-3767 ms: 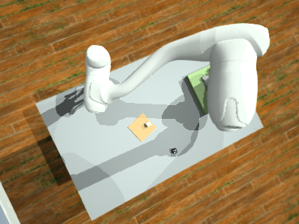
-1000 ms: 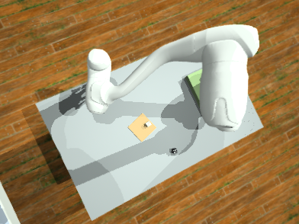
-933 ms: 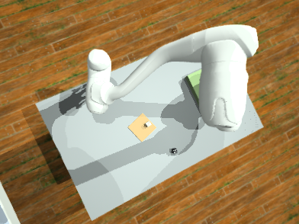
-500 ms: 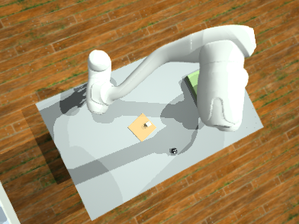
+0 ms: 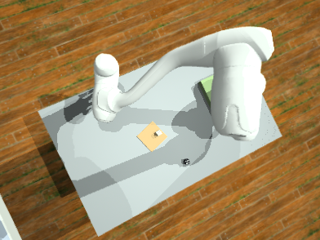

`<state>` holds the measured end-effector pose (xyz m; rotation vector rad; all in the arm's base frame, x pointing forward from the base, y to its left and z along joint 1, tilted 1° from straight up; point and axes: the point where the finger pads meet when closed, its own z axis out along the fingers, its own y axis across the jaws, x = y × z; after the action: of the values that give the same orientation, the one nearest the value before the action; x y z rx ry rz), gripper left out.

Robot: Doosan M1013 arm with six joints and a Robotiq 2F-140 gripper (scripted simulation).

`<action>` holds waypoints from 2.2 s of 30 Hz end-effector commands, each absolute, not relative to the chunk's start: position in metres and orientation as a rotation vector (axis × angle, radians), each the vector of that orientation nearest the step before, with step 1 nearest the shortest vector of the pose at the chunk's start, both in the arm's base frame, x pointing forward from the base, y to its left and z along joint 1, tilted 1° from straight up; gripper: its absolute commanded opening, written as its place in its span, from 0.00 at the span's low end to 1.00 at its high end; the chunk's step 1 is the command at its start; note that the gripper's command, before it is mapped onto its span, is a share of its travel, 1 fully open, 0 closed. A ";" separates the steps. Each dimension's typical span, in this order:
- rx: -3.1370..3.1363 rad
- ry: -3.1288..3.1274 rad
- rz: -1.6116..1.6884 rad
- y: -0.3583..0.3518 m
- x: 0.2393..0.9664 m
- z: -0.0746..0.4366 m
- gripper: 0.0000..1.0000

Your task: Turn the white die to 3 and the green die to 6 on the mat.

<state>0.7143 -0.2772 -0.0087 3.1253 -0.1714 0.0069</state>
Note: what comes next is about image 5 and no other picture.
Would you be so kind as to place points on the tan rectangular mat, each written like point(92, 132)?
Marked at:
point(149, 137)

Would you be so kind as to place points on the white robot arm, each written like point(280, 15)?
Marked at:
point(236, 87)

